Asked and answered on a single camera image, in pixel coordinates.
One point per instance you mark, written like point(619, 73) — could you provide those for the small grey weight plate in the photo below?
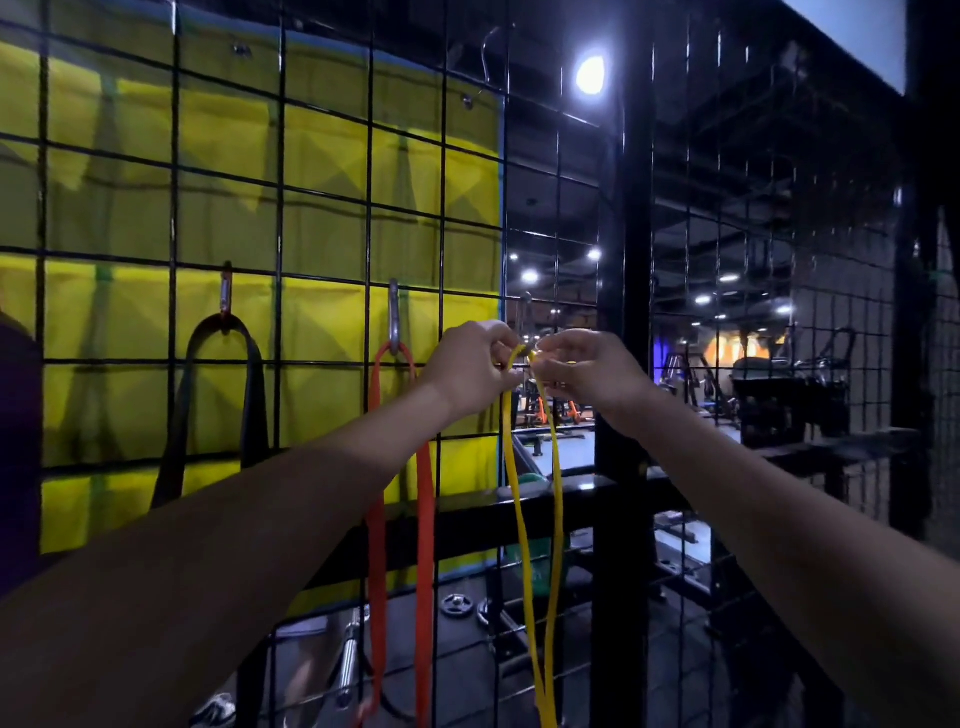
point(457, 604)

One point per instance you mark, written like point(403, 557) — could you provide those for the purple resistance band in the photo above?
point(19, 450)

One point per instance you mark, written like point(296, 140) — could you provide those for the black steel post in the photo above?
point(626, 225)

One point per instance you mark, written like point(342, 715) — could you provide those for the orange resistance band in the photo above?
point(425, 540)

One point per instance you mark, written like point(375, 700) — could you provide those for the silver carabiner hook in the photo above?
point(394, 315)

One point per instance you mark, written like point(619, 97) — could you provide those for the grey metal hook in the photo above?
point(526, 315)

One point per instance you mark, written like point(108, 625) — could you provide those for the black steel crossbeam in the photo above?
point(480, 517)

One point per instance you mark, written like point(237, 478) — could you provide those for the white shoe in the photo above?
point(214, 711)

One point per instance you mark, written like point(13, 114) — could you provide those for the steel barbell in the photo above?
point(348, 660)

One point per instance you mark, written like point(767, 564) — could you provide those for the person's left forearm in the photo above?
point(225, 555)

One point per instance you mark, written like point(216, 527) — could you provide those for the black resistance band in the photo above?
point(255, 405)

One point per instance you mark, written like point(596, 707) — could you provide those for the person's right hand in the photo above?
point(600, 375)

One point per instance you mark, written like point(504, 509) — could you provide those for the black gym machine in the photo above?
point(795, 397)

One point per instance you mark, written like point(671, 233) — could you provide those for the red carabiner hook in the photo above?
point(226, 292)

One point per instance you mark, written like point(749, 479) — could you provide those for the yellow resistance band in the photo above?
point(525, 540)

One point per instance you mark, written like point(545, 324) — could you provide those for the yellow wall banner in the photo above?
point(322, 157)

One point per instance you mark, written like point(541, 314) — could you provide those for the person's left hand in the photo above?
point(461, 371)

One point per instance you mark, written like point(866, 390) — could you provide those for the person's left thumb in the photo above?
point(504, 358)

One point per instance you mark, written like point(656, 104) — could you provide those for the person's right thumb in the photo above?
point(549, 365)

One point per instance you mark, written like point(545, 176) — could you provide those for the person's right forearm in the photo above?
point(787, 540)

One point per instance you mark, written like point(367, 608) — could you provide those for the round ceiling lamp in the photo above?
point(591, 75)

